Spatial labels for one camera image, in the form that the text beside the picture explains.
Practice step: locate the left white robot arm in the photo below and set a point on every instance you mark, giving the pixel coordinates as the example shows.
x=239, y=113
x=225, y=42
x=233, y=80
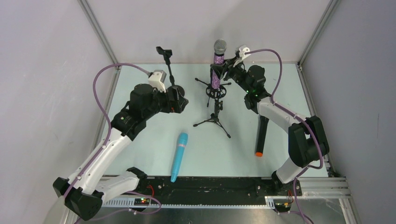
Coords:
x=83, y=192

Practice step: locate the tripod shock mount stand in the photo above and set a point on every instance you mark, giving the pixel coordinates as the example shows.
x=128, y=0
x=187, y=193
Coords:
x=214, y=118

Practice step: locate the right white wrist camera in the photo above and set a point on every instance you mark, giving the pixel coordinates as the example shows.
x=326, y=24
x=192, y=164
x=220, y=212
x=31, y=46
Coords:
x=241, y=54

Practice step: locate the round base microphone stand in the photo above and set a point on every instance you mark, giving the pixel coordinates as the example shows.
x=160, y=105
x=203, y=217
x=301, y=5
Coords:
x=167, y=54

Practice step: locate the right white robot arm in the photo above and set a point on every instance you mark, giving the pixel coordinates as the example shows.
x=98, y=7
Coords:
x=307, y=141

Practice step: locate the black microphone orange end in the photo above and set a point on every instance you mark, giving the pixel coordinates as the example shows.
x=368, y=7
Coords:
x=261, y=136

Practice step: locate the purple glitter microphone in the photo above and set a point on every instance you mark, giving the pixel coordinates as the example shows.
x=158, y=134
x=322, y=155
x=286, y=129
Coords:
x=220, y=47

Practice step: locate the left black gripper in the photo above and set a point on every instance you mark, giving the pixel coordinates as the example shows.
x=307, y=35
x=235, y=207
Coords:
x=178, y=99

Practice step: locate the small tripod clip stand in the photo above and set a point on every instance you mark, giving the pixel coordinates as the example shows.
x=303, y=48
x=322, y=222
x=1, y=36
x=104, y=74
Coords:
x=214, y=90

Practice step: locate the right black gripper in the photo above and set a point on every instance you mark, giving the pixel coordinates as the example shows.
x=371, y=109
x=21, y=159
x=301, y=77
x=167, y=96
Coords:
x=225, y=67

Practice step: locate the blue microphone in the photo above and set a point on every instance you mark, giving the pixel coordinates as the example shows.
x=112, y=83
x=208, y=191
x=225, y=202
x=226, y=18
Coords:
x=180, y=147

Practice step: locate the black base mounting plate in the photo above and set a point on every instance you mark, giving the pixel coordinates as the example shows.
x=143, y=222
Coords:
x=216, y=190

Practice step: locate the right electronics board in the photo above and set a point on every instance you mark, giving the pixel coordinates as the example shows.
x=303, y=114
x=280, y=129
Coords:
x=284, y=207

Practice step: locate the electronics board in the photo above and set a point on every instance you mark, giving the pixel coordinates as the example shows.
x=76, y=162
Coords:
x=284, y=207
x=142, y=201

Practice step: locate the grey slotted cable duct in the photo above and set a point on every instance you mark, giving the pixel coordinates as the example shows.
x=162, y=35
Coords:
x=128, y=202

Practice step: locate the left electronics board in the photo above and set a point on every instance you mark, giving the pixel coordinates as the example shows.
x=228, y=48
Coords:
x=142, y=201

